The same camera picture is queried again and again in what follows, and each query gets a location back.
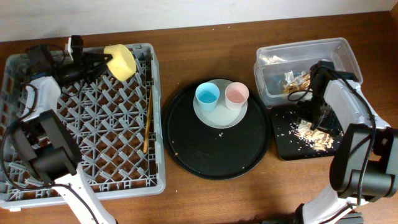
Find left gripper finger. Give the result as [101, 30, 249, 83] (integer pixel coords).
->
[84, 62, 108, 81]
[83, 52, 113, 62]

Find yellow bowl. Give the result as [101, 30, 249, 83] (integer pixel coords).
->
[104, 44, 137, 82]

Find food scraps with rice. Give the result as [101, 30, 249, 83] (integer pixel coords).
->
[275, 121, 343, 154]

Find gold snack wrapper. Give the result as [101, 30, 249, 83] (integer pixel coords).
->
[283, 73, 310, 93]

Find white tissue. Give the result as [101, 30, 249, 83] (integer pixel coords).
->
[284, 70, 307, 89]

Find wooden chopstick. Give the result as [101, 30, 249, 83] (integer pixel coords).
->
[143, 86, 153, 154]

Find pink cup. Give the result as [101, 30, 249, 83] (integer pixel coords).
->
[225, 82, 249, 111]

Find blue cup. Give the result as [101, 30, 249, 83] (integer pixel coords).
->
[195, 82, 220, 111]

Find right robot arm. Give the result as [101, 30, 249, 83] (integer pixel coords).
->
[293, 61, 397, 223]

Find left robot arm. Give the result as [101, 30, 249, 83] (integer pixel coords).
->
[1, 35, 117, 223]

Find grey dishwasher rack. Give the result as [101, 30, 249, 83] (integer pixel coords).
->
[1, 43, 166, 210]

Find black rectangular tray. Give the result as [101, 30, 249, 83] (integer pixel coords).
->
[271, 105, 343, 161]

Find clear plastic bin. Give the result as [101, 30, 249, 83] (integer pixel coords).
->
[254, 37, 363, 109]

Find grey plate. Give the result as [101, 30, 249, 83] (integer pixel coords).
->
[193, 79, 248, 129]

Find round black tray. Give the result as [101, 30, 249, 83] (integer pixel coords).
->
[162, 81, 272, 180]

